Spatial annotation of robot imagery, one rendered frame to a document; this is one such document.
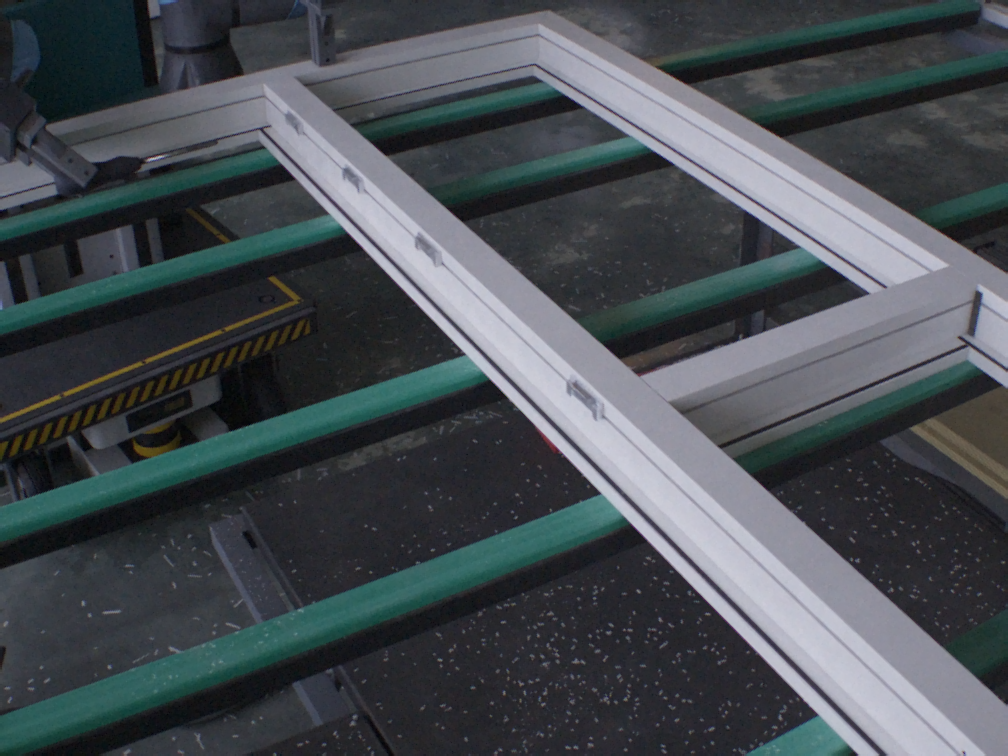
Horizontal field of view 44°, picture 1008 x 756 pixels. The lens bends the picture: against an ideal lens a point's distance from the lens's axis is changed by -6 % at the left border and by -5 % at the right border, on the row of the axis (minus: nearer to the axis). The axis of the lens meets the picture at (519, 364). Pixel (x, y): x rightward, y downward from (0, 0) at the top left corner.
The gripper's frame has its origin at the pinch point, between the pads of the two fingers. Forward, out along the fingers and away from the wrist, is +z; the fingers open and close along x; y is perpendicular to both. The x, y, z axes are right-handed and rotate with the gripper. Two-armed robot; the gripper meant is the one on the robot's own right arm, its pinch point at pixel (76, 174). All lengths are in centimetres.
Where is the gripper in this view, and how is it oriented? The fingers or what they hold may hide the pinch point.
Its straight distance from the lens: 157.1
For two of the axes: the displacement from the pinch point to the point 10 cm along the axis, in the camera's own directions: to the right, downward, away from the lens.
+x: -3.8, 1.3, 9.2
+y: 5.0, -8.0, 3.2
